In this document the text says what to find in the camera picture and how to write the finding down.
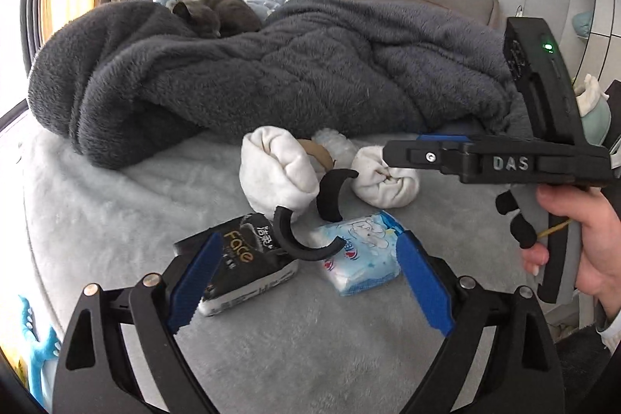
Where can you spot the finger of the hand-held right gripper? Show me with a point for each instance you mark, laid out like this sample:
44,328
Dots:
427,157

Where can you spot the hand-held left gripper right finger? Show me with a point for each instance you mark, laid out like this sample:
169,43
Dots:
422,283

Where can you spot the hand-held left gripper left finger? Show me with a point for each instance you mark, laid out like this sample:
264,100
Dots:
194,283

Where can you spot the small white cloth wad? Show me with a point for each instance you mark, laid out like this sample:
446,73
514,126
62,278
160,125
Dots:
388,186

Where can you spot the black tissue packet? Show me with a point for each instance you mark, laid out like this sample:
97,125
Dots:
242,259

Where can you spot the light blue tissue packet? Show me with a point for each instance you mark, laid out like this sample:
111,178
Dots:
359,259

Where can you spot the white fluffy sock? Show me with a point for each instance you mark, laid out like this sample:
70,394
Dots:
334,142

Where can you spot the short curved black foam strip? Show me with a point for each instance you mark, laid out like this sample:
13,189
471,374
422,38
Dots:
330,195

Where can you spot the long curved black foam strip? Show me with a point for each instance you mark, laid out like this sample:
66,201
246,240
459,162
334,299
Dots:
301,251

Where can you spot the brown cardboard tube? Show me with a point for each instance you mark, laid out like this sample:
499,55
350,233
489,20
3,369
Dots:
315,152

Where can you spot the large white cloth wad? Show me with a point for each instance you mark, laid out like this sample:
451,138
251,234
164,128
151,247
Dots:
271,166

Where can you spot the person's right hand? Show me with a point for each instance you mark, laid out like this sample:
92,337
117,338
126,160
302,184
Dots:
599,239

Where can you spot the white and teal plush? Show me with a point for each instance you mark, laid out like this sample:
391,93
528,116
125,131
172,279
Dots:
594,118

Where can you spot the teal round object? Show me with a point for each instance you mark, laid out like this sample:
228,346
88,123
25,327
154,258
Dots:
582,25

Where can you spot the light grey bed sheet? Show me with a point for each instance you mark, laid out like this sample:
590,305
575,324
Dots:
121,210

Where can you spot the thin wooden stick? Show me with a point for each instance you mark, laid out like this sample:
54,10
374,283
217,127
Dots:
558,228

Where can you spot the dark grey fleece blanket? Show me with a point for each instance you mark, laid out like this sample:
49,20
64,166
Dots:
291,69

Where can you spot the blue toy figure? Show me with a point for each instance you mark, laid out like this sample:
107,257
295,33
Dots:
43,346

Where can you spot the grey cat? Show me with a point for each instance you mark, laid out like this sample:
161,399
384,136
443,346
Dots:
228,11

